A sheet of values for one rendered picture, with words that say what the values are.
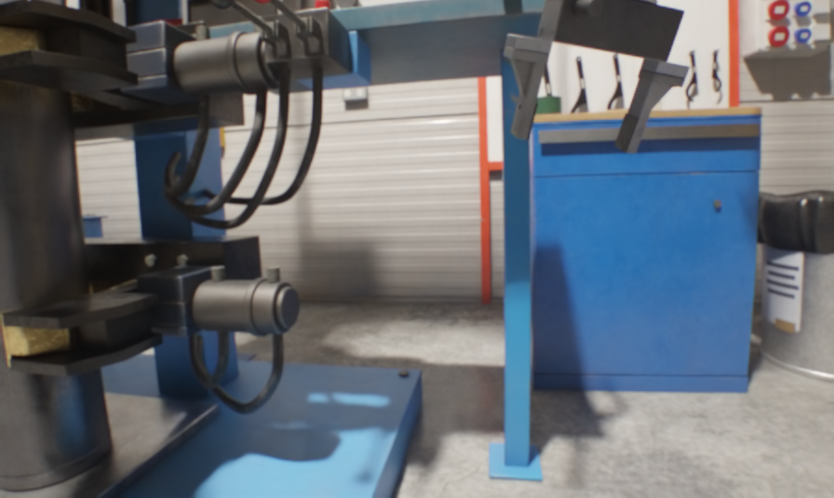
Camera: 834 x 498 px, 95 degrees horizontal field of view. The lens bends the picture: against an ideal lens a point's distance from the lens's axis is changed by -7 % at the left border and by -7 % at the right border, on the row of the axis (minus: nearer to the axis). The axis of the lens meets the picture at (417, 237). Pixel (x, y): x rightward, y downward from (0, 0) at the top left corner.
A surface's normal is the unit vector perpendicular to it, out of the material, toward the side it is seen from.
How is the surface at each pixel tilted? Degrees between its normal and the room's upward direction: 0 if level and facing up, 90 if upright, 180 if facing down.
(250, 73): 124
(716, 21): 90
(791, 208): 78
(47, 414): 90
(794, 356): 93
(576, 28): 114
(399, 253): 90
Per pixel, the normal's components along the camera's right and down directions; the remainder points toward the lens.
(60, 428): 0.83, 0.03
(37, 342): 0.55, 0.07
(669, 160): -0.17, 0.11
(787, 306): -0.99, 0.10
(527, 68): 0.10, 0.49
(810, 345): -0.84, 0.13
